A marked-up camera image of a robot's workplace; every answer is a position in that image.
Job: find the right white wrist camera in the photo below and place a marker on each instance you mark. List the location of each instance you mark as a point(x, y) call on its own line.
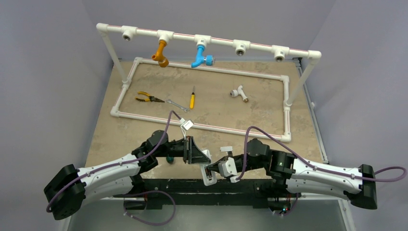
point(230, 173)

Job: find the yellow handled pliers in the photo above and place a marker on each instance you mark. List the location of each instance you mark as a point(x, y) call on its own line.
point(148, 98)

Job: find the orange plastic faucet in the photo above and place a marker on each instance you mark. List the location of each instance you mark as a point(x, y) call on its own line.
point(159, 57)

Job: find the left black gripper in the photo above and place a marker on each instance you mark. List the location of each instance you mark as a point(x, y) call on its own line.
point(191, 154)

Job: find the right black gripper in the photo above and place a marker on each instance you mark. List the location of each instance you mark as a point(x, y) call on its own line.
point(239, 160)

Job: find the white battery cover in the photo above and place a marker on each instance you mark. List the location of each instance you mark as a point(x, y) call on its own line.
point(226, 149)

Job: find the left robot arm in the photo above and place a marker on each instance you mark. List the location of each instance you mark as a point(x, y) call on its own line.
point(72, 187)

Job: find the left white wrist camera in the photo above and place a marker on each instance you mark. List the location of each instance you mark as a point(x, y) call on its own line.
point(186, 124)

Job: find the green handled screwdriver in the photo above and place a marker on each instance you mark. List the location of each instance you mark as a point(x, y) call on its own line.
point(170, 159)

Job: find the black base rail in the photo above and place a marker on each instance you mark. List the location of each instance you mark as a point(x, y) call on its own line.
point(257, 193)

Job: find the small silver wrench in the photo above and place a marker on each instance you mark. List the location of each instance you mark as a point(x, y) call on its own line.
point(177, 105)

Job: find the white PVC pipe frame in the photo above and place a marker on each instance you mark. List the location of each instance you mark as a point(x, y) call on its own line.
point(240, 46)

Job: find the blue plastic faucet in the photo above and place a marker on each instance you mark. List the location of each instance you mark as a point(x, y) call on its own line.
point(200, 59)

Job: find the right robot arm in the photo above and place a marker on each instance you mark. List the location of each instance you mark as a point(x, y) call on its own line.
point(293, 175)

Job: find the white AC remote control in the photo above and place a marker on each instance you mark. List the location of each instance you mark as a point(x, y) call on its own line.
point(209, 177)

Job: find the yellow handled screwdriver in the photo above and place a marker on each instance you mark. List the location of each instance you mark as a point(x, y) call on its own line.
point(192, 99)

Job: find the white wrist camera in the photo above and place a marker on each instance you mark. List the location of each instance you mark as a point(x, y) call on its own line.
point(230, 173)
point(186, 124)

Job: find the aluminium table frame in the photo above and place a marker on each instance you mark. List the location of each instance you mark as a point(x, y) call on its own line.
point(230, 97)

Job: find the white plastic faucet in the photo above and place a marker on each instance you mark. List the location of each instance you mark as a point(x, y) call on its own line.
point(239, 92)

